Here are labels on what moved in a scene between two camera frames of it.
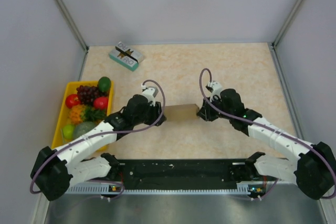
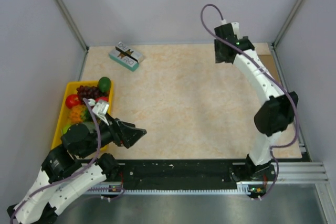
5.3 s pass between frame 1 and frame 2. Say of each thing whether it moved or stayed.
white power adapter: moved
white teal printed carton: stayed
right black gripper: moved
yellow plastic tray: stayed
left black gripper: moved
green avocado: stayed
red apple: stayed
